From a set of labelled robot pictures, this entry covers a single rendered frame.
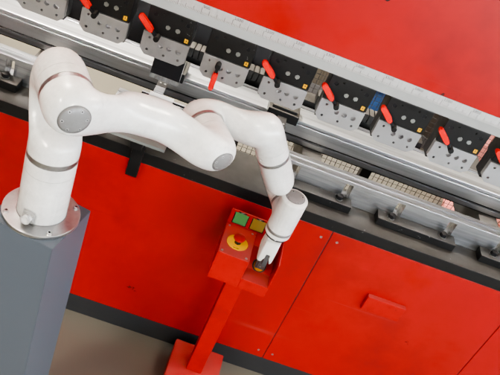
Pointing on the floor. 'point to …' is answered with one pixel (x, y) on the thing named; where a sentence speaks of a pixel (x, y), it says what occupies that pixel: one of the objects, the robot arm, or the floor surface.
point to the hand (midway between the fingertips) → (260, 263)
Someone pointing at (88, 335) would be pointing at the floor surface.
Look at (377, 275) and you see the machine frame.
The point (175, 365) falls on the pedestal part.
